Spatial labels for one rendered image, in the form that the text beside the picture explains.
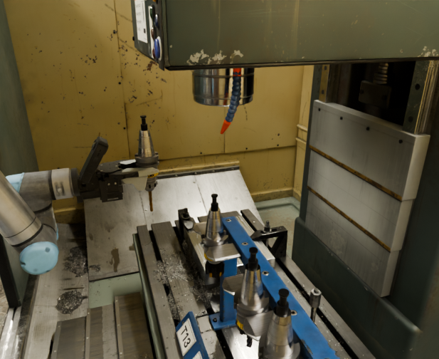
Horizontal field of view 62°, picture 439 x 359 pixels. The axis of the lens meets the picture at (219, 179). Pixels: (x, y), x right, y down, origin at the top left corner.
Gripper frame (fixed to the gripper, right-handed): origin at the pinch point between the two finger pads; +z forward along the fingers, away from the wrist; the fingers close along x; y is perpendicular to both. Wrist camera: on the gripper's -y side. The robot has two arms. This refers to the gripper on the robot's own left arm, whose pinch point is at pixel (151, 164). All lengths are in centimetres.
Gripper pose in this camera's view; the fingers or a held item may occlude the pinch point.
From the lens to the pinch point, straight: 99.0
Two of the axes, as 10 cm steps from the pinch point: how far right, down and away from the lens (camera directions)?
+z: 9.5, -1.3, 2.8
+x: 3.1, 3.8, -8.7
